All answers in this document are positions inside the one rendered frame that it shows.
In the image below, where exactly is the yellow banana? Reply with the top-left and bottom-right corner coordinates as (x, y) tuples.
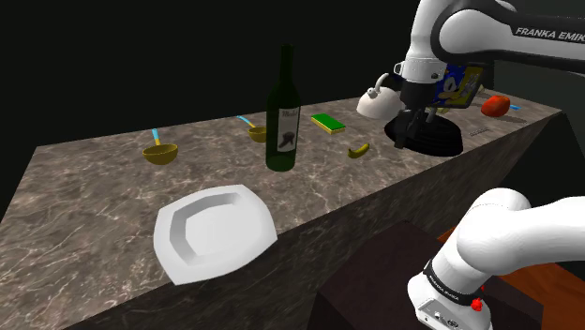
(347, 142), (371, 159)

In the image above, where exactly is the red tomato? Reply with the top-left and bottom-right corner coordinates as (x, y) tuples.
(480, 95), (511, 118)

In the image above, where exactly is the white kettle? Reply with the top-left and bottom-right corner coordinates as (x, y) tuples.
(355, 72), (407, 121)

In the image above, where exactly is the black round ridged plate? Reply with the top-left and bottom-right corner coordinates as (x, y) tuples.
(383, 112), (465, 158)

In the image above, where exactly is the green and yellow sponge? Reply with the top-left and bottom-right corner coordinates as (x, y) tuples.
(310, 112), (347, 136)

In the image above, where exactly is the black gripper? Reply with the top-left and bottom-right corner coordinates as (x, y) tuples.
(393, 81), (439, 150)

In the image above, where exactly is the white square plate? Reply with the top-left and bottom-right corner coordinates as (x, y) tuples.
(153, 184), (279, 287)

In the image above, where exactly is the blue cartoon picture box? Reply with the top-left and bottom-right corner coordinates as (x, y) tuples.
(431, 64), (485, 110)

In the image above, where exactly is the dark green wine bottle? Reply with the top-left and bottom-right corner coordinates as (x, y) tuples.
(265, 43), (302, 173)

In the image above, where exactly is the yellow ladle with blue handle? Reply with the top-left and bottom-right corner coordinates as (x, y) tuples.
(235, 114), (268, 143)
(142, 127), (179, 166)

